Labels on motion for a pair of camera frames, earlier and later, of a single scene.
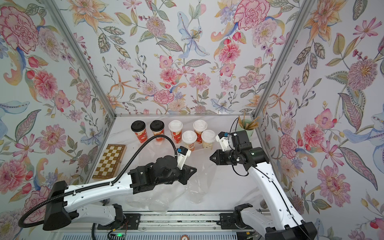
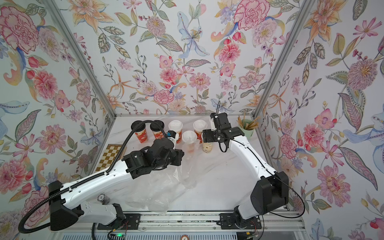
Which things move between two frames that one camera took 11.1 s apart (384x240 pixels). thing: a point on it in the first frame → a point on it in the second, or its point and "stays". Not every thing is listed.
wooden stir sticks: (254, 124) stays
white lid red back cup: (199, 126) stays
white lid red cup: (175, 127) stays
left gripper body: (175, 175) → (173, 157)
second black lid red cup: (157, 127) stays
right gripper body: (232, 157) → (213, 136)
